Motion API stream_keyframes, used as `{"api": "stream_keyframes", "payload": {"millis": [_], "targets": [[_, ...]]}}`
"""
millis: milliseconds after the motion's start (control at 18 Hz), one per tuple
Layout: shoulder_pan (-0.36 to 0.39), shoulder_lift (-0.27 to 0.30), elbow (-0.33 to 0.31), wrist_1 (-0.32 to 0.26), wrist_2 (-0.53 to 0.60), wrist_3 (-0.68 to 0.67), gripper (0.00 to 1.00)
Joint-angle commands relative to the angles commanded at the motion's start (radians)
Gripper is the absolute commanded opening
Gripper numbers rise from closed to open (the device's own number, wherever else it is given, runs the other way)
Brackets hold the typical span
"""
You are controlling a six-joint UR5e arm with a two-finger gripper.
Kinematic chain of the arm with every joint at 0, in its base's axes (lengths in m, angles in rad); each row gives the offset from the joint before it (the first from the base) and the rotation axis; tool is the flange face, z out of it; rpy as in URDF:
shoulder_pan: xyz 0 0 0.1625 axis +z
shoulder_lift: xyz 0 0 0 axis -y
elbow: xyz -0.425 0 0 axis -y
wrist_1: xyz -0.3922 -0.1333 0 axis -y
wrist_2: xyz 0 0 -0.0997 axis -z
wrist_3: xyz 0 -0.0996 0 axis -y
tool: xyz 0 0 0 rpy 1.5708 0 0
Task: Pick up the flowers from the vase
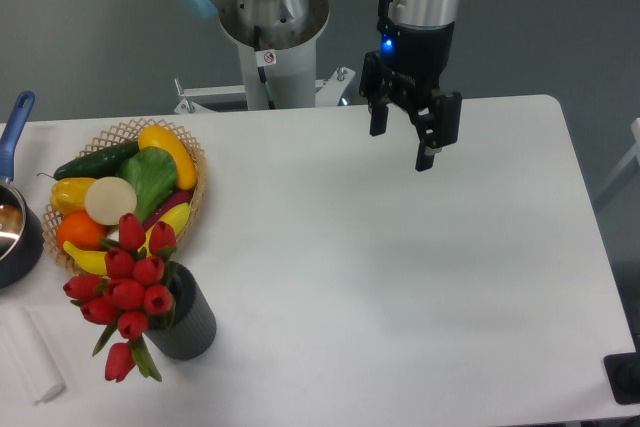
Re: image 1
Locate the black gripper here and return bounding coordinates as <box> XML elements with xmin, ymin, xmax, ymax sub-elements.
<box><xmin>359</xmin><ymin>21</ymin><xmax>462</xmax><ymax>171</ymax></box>

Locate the red tulip bouquet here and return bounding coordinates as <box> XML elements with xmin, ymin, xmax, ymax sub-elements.
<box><xmin>63</xmin><ymin>213</ymin><xmax>177</xmax><ymax>382</ymax></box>

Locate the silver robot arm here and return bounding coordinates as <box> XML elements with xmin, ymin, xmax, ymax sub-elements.
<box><xmin>179</xmin><ymin>0</ymin><xmax>462</xmax><ymax>171</ymax></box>

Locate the dark grey ribbed vase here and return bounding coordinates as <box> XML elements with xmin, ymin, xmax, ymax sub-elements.
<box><xmin>145</xmin><ymin>264</ymin><xmax>217</xmax><ymax>360</ymax></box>

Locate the purple eggplant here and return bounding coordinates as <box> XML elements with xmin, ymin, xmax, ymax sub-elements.
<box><xmin>142</xmin><ymin>190</ymin><xmax>192</xmax><ymax>230</ymax></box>

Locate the yellow corn cob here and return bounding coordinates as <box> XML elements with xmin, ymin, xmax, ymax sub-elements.
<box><xmin>144</xmin><ymin>203</ymin><xmax>191</xmax><ymax>256</ymax></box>

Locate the yellow squash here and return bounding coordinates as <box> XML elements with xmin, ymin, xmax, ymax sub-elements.
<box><xmin>137</xmin><ymin>124</ymin><xmax>198</xmax><ymax>191</ymax></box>

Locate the green lettuce leaf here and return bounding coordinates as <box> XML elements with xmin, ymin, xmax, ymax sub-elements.
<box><xmin>116</xmin><ymin>147</ymin><xmax>177</xmax><ymax>221</ymax></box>

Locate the green cucumber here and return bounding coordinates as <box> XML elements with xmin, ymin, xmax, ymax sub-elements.
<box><xmin>38</xmin><ymin>141</ymin><xmax>139</xmax><ymax>181</ymax></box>

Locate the white round onion slice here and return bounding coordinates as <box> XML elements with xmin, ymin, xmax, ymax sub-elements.
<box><xmin>85</xmin><ymin>177</ymin><xmax>137</xmax><ymax>226</ymax></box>

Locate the black device at table edge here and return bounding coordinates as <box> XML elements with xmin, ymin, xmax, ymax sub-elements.
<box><xmin>603</xmin><ymin>352</ymin><xmax>639</xmax><ymax>405</ymax></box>

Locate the yellow banana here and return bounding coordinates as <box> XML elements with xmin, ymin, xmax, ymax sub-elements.
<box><xmin>63</xmin><ymin>241</ymin><xmax>107</xmax><ymax>276</ymax></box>

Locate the orange fruit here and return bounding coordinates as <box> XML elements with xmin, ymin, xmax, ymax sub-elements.
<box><xmin>56</xmin><ymin>212</ymin><xmax>107</xmax><ymax>250</ymax></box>

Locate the yellow bell pepper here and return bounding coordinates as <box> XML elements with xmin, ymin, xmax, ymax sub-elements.
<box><xmin>50</xmin><ymin>177</ymin><xmax>96</xmax><ymax>216</ymax></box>

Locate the white rolled cloth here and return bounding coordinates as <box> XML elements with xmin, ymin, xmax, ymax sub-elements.
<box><xmin>4</xmin><ymin>307</ymin><xmax>66</xmax><ymax>404</ymax></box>

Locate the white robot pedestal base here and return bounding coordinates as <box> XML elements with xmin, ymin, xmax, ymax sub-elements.
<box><xmin>174</xmin><ymin>39</ymin><xmax>356</xmax><ymax>114</ymax></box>

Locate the white furniture frame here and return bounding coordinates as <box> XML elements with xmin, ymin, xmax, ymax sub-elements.
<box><xmin>593</xmin><ymin>118</ymin><xmax>639</xmax><ymax>212</ymax></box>

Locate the blue handled saucepan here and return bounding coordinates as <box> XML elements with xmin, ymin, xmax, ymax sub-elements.
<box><xmin>1</xmin><ymin>91</ymin><xmax>44</xmax><ymax>289</ymax></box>

